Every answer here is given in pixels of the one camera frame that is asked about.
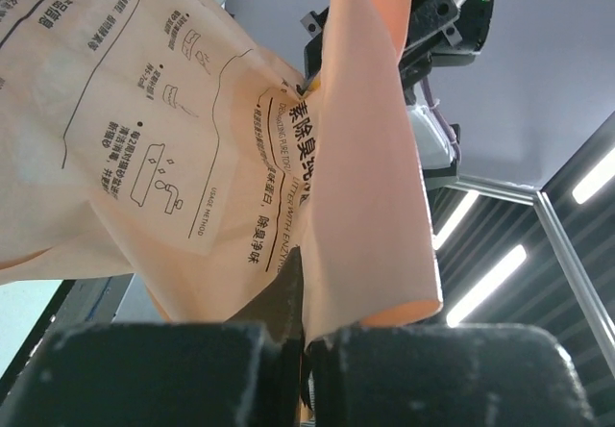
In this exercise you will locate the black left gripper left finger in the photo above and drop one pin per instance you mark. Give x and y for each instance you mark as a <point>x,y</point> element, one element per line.
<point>243,372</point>

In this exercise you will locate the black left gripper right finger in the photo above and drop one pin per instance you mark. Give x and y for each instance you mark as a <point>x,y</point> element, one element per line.
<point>434,375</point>

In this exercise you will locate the pink cat litter bag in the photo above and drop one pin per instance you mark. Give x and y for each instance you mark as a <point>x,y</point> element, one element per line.
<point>156,137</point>

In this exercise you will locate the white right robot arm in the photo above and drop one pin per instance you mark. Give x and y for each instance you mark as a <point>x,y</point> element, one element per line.
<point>442,34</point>

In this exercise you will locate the ceiling light strips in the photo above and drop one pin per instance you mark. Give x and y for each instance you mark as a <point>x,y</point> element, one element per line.
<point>497,262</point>

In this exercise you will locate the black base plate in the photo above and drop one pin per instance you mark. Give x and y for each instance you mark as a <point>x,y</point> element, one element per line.
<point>74,303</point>

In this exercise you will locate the right aluminium corner post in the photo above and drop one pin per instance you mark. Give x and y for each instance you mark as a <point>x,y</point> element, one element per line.
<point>593,308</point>

